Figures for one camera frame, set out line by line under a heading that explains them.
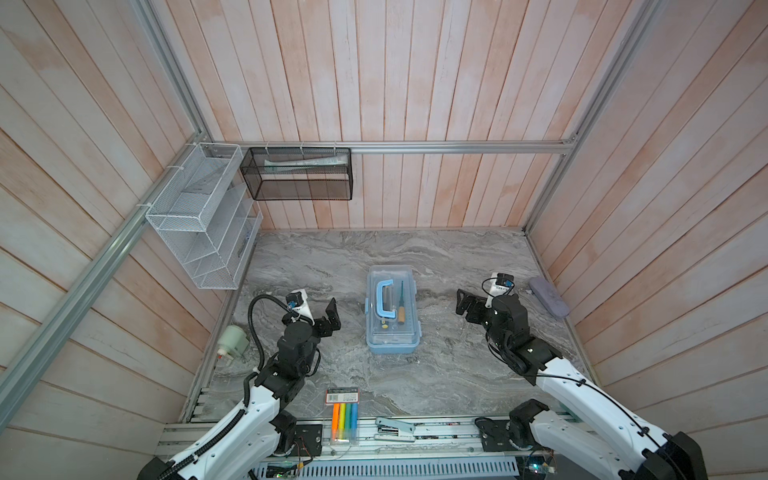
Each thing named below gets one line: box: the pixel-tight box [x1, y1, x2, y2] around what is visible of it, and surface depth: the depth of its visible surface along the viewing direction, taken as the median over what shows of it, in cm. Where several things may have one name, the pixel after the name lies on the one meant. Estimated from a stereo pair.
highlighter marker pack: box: [325, 387, 360, 445], surface depth 78 cm
